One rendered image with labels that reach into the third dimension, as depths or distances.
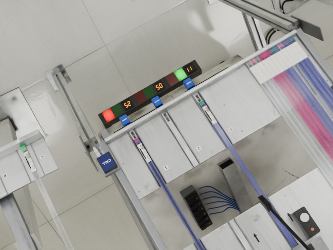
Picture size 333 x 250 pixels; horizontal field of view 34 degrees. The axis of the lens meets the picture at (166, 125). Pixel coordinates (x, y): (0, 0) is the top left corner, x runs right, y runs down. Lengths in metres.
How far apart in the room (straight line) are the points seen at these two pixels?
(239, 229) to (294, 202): 0.17
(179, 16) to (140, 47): 0.21
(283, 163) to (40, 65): 1.02
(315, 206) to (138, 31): 1.10
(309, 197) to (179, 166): 0.37
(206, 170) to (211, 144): 0.32
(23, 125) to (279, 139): 1.03
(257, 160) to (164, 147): 0.49
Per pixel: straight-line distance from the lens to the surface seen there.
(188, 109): 1.61
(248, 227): 1.53
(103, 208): 2.58
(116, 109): 1.64
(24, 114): 2.29
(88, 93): 2.31
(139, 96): 1.64
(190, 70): 1.67
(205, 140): 1.58
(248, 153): 1.93
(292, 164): 2.05
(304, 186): 1.57
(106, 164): 1.54
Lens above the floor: 2.12
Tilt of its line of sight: 59 degrees down
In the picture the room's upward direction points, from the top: 140 degrees clockwise
